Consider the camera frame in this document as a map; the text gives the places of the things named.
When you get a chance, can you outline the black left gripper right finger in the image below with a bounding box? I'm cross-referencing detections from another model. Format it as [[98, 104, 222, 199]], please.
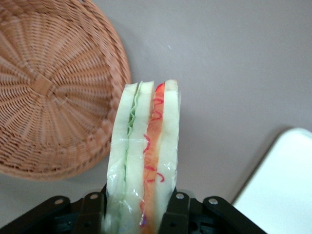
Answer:
[[159, 189, 269, 234]]

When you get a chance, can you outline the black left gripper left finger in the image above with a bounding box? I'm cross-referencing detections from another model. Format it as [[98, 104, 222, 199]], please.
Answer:
[[14, 191, 108, 234]]

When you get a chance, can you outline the triangular sandwich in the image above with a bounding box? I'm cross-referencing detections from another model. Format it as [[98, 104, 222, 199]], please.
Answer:
[[103, 78, 183, 234]]

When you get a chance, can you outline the cream rectangular tray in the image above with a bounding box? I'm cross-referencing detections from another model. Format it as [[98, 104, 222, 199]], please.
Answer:
[[231, 127, 312, 234]]

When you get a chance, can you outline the round shallow wicker basket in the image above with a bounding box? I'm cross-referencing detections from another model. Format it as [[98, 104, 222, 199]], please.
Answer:
[[0, 0, 133, 181]]

